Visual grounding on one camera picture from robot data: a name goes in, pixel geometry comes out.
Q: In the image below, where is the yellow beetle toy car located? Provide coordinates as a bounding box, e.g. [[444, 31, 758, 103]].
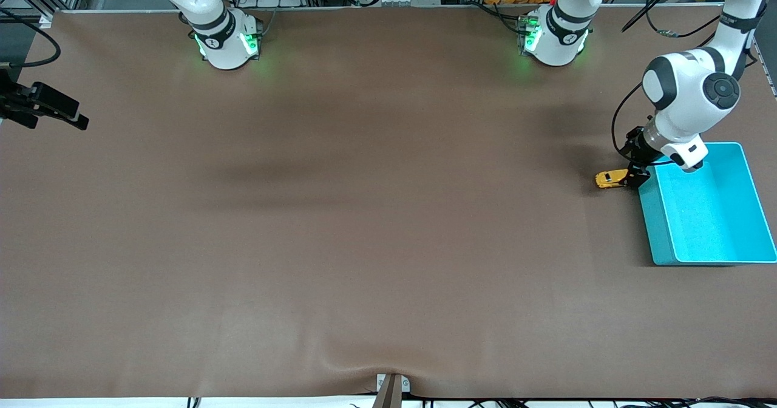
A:
[[595, 169, 629, 189]]

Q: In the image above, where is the teal plastic bin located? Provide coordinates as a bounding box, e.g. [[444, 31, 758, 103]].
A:
[[637, 141, 777, 267]]

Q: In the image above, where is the brown table mat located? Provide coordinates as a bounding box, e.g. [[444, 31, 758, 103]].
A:
[[0, 4, 777, 400]]

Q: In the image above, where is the metal table clamp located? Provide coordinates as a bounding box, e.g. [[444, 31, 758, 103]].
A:
[[376, 373, 411, 408]]

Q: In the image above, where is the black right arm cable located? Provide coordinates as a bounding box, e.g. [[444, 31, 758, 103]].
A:
[[0, 8, 61, 69]]

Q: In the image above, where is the aluminium frame rail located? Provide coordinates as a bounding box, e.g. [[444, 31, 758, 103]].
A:
[[0, 0, 92, 29]]

